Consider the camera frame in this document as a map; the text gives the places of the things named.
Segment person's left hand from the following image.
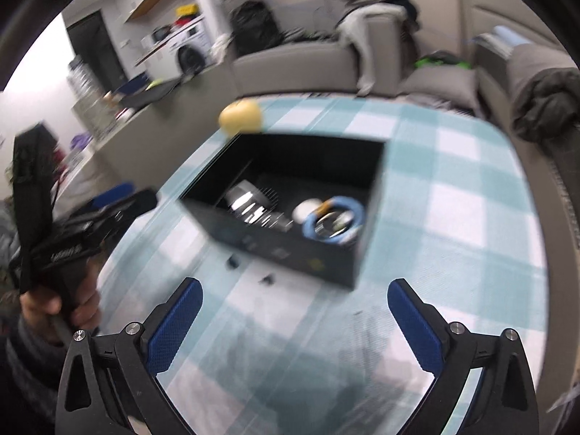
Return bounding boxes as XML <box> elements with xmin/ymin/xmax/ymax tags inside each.
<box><xmin>20</xmin><ymin>260</ymin><xmax>103</xmax><ymax>345</ymax></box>

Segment black bead bracelet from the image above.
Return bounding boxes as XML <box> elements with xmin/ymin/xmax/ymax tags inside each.
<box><xmin>251</xmin><ymin>185</ymin><xmax>286</xmax><ymax>202</ymax></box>

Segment beige upholstered bed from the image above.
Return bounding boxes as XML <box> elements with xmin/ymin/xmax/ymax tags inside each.
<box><xmin>457</xmin><ymin>0</ymin><xmax>580</xmax><ymax>218</ymax></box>

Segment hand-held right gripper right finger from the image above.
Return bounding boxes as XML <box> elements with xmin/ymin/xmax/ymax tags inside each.
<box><xmin>387</xmin><ymin>278</ymin><xmax>540</xmax><ymax>435</ymax></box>

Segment dark olive blanket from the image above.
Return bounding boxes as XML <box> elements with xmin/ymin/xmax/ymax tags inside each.
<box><xmin>512</xmin><ymin>66</ymin><xmax>580</xmax><ymax>143</ymax></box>

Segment white washing machine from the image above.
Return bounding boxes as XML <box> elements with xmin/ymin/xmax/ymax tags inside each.
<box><xmin>174</xmin><ymin>22</ymin><xmax>214</xmax><ymax>75</ymax></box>

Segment grey floor cushion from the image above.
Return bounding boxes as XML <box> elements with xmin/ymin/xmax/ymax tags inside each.
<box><xmin>399</xmin><ymin>70</ymin><xmax>481</xmax><ymax>109</ymax></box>

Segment grey sofa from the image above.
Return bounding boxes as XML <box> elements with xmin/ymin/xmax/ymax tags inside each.
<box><xmin>93</xmin><ymin>11</ymin><xmax>404</xmax><ymax>164</ymax></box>

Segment silver metal ring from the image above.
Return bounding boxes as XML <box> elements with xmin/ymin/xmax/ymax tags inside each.
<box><xmin>315</xmin><ymin>211</ymin><xmax>356</xmax><ymax>242</ymax></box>

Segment black flat mat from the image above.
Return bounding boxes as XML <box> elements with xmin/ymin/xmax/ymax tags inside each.
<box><xmin>120</xmin><ymin>79</ymin><xmax>182</xmax><ymax>109</ymax></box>

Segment black cardboard box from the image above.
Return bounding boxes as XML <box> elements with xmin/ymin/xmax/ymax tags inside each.
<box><xmin>179</xmin><ymin>132</ymin><xmax>386</xmax><ymax>290</ymax></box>

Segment white garment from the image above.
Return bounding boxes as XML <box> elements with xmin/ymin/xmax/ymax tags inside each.
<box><xmin>337</xmin><ymin>4</ymin><xmax>406</xmax><ymax>96</ymax></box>

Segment black door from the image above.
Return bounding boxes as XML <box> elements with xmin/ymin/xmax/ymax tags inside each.
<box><xmin>66</xmin><ymin>11</ymin><xmax>128</xmax><ymax>96</ymax></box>

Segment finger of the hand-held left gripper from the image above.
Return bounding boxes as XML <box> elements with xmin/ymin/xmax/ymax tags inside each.
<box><xmin>97</xmin><ymin>189</ymin><xmax>158</xmax><ymax>236</ymax></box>
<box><xmin>88</xmin><ymin>182</ymin><xmax>136</xmax><ymax>211</ymax></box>

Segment clear plastic water bottle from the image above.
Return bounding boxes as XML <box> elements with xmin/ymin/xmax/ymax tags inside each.
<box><xmin>68</xmin><ymin>57</ymin><xmax>109</xmax><ymax>141</ymax></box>

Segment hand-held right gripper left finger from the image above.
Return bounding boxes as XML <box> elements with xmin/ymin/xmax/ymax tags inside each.
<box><xmin>55</xmin><ymin>277</ymin><xmax>204</xmax><ymax>435</ymax></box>

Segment green item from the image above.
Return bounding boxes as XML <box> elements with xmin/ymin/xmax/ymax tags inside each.
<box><xmin>414</xmin><ymin>53</ymin><xmax>472</xmax><ymax>71</ymax></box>

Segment silver metal watch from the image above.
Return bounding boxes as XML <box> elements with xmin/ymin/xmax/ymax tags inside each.
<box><xmin>222</xmin><ymin>180</ymin><xmax>295</xmax><ymax>233</ymax></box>

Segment light blue ring bracelet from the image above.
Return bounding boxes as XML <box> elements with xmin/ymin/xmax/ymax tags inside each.
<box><xmin>302</xmin><ymin>196</ymin><xmax>365</xmax><ymax>245</ymax></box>

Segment yellow apple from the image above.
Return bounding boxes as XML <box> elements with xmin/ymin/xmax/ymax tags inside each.
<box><xmin>218</xmin><ymin>100</ymin><xmax>264</xmax><ymax>136</ymax></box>

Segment white hanging cloth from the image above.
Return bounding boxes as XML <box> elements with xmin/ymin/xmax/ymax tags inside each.
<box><xmin>211</xmin><ymin>34</ymin><xmax>234</xmax><ymax>64</ymax></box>

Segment white round disc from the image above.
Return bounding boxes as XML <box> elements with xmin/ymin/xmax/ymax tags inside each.
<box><xmin>293</xmin><ymin>198</ymin><xmax>323</xmax><ymax>223</ymax></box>

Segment person's left forearm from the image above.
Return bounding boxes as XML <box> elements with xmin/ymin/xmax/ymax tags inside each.
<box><xmin>0</xmin><ymin>317</ymin><xmax>71</xmax><ymax>422</ymax></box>

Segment teal checked tablecloth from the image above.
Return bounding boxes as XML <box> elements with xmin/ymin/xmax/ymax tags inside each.
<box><xmin>97</xmin><ymin>95</ymin><xmax>549</xmax><ymax>435</ymax></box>

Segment dark clothes pile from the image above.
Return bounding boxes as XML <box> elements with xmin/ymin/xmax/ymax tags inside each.
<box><xmin>335</xmin><ymin>0</ymin><xmax>420</xmax><ymax>21</ymax></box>

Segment black backpack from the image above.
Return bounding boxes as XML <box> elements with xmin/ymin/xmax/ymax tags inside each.
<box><xmin>231</xmin><ymin>0</ymin><xmax>284</xmax><ymax>53</ymax></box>

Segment light blue pillow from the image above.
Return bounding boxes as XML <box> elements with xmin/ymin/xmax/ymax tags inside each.
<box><xmin>492</xmin><ymin>25</ymin><xmax>531</xmax><ymax>46</ymax></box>

